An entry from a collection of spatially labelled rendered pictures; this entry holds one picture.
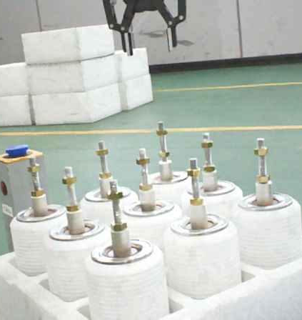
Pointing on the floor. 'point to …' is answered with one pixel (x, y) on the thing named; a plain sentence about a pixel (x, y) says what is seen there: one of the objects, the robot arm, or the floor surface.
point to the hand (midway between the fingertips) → (150, 45)
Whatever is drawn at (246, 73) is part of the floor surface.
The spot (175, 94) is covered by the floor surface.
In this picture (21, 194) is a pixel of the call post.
